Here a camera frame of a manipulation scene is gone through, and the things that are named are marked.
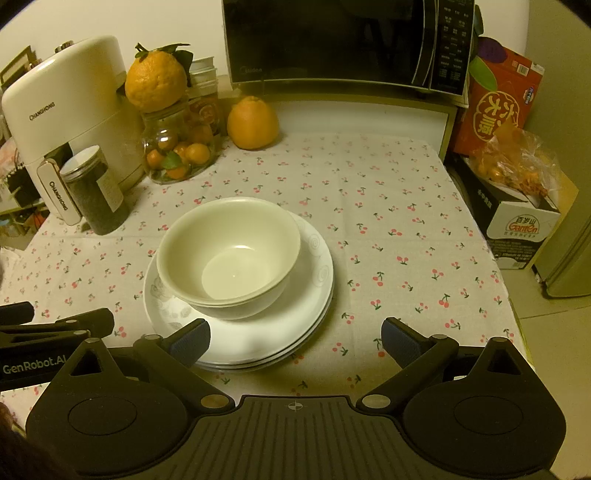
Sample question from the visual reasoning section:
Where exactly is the black and white cardboard box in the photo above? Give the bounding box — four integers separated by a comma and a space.
455, 152, 578, 271

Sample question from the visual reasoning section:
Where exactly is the large blue patterned plate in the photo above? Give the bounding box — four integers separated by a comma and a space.
198, 305, 331, 371

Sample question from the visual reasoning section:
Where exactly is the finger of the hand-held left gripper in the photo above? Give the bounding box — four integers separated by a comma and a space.
0, 302, 34, 329
0, 309, 115, 345

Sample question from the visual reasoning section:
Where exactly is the white air fryer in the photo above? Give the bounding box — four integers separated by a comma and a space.
0, 36, 146, 227

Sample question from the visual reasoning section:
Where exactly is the black microwave oven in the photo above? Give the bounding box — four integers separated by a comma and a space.
222, 0, 476, 97

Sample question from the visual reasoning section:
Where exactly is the white low shelf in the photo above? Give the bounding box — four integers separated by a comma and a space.
217, 76, 458, 162

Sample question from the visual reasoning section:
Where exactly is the white floral print plate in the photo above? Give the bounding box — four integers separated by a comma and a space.
144, 210, 334, 361

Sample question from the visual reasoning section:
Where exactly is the large orange with leaves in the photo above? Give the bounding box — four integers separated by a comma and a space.
124, 42, 195, 113

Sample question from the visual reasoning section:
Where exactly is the stack of round tins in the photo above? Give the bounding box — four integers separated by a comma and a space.
187, 55, 219, 90

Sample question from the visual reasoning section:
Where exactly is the beige cabinet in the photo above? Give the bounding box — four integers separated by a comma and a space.
526, 69, 591, 298

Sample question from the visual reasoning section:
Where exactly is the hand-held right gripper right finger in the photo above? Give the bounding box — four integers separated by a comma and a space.
361, 317, 528, 411

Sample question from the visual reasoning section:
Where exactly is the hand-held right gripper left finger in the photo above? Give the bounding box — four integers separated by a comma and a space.
67, 318, 235, 411

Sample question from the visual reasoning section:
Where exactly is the red cardboard box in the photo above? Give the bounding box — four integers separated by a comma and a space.
450, 36, 544, 155

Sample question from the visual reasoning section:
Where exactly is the cherry print tablecloth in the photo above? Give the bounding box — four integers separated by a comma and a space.
0, 134, 529, 435

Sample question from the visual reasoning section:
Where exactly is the plastic bag of oranges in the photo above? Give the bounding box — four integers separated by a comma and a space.
471, 124, 568, 204

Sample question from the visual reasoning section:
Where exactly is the large orange citrus fruit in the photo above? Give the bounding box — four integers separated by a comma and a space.
226, 95, 281, 151

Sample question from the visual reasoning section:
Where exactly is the jar of dark tea leaves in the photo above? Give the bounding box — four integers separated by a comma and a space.
59, 144, 131, 235

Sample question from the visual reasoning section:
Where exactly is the framed picture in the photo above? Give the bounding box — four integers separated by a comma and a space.
0, 45, 38, 84

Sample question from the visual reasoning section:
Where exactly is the glass jar of kumquats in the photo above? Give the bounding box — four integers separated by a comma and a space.
141, 90, 222, 185

